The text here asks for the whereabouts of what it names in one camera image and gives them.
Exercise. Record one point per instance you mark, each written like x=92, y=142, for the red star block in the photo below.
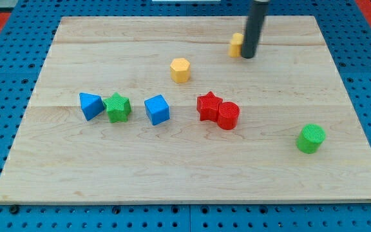
x=207, y=106

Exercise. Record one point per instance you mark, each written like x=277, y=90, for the red cylinder block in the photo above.
x=228, y=114

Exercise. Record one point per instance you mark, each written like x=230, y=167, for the yellow hexagon block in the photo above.
x=180, y=70

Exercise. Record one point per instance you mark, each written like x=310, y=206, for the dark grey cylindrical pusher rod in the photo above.
x=253, y=27

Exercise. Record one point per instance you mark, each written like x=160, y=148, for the light wooden board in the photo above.
x=60, y=158

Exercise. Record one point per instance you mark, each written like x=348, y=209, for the blue triangle block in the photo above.
x=91, y=105

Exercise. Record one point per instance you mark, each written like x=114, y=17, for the green star block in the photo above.
x=117, y=108

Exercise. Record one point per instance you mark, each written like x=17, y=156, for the yellow heart block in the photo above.
x=235, y=45

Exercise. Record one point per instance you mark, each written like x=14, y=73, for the blue cube block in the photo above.
x=157, y=109

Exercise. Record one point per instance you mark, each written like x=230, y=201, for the green cylinder block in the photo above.
x=310, y=138

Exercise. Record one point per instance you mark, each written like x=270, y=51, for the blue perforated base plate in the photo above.
x=24, y=43

